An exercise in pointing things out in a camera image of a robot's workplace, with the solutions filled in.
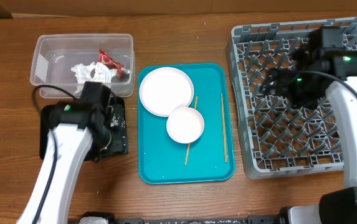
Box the white napkin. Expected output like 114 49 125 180
71 62 117 94

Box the large white plate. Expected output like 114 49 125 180
139 67 194 117

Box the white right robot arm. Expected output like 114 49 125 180
274 27 357 223

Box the clear plastic bin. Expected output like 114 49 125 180
30 34 135 97

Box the black frame rail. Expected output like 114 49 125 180
114 215 286 224

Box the wooden chopstick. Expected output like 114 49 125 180
221 93 228 163
185 96 198 166

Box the wooden chopstick right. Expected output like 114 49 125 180
221 93 228 163

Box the wooden chopstick left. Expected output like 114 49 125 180
185 96 198 166

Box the cooked rice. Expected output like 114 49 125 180
110 105 126 128

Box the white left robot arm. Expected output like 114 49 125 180
18 82 113 223

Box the red snack wrapper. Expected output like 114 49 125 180
98 49 130 78

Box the black plastic tray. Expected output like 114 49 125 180
39 96 128 162

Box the grey dishwasher rack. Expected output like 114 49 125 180
226 17 357 179

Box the small pink bowl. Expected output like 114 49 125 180
166 107 205 144

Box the teal serving tray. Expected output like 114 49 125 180
138 63 236 185

